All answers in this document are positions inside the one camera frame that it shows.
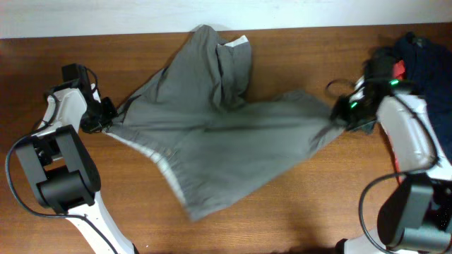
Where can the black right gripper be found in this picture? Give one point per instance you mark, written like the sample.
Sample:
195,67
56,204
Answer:
340,114

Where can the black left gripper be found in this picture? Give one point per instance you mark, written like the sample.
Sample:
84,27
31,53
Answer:
111,113

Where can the grey cargo shorts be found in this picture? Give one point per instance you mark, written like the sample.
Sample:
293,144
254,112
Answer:
212,146

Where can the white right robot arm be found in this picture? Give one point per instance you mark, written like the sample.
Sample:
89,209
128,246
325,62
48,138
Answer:
416,217

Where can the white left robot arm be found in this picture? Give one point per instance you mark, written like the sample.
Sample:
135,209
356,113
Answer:
59,169

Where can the red garment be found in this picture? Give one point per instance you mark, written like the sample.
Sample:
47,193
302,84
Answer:
399,70

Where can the dark navy garment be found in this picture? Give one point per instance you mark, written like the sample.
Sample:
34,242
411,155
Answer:
428,66

